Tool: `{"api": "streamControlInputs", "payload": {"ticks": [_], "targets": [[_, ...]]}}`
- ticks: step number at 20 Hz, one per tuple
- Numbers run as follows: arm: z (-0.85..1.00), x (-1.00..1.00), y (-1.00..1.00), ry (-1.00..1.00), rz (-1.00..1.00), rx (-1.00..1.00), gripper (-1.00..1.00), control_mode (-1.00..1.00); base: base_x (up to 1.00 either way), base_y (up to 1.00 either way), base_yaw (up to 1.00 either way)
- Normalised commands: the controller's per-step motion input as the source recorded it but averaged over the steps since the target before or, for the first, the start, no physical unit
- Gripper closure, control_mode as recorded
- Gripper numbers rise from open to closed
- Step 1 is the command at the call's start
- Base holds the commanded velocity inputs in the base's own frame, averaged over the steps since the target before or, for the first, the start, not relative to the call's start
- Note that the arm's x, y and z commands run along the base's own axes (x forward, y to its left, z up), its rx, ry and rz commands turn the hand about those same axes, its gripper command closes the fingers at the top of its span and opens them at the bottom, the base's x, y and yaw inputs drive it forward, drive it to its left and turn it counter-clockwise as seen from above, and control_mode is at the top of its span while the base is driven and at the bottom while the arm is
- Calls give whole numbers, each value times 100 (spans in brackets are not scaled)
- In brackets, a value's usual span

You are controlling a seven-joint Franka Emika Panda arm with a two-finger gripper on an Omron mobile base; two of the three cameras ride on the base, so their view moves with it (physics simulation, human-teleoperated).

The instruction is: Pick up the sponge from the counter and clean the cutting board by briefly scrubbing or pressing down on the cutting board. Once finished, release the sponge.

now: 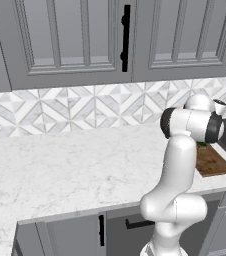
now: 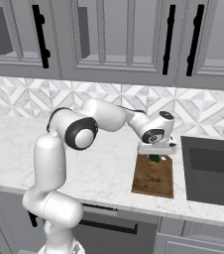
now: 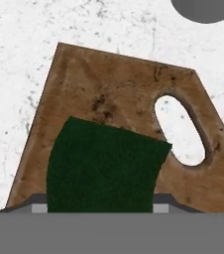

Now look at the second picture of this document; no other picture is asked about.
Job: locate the grey base cupboard front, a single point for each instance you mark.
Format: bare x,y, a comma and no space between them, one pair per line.
200,239

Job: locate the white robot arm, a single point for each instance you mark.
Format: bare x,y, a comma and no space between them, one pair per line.
49,165

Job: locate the green sponge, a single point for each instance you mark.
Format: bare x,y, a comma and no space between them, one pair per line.
155,158

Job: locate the dark grey sink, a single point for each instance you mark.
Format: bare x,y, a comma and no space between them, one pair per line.
213,172

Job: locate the grey wall cupboard door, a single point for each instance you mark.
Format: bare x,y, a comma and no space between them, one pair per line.
216,39
15,36
117,36

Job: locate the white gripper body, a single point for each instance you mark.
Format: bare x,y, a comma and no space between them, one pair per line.
158,149

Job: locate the grey base cupboard door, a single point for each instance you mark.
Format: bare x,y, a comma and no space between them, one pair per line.
5,221

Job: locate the brown wooden cutting board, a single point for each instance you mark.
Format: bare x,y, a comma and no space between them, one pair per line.
153,180

